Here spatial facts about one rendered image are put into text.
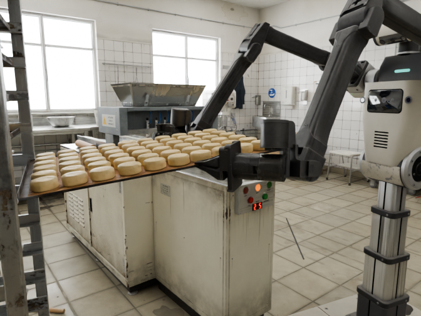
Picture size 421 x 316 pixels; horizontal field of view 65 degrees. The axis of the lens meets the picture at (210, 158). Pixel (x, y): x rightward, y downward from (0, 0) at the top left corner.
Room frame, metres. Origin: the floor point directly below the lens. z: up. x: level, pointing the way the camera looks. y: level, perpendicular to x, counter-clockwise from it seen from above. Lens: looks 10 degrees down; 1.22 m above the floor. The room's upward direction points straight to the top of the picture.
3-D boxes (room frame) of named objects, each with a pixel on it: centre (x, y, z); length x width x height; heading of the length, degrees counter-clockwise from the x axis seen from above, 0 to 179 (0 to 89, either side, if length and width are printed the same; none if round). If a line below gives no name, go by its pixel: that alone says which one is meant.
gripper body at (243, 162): (0.70, -0.07, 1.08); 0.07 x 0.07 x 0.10; 65
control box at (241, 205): (1.54, -0.21, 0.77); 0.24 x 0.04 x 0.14; 129
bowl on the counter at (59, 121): (4.35, 1.94, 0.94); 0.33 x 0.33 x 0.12
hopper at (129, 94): (2.22, 0.33, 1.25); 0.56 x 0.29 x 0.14; 129
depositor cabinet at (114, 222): (2.59, 0.63, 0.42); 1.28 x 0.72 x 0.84; 39
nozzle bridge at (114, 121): (2.22, 0.33, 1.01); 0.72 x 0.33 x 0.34; 129
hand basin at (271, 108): (6.51, -1.13, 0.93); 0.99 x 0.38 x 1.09; 37
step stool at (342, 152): (4.97, -2.10, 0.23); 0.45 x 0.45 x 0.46; 29
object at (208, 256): (1.83, 0.01, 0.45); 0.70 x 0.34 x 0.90; 39
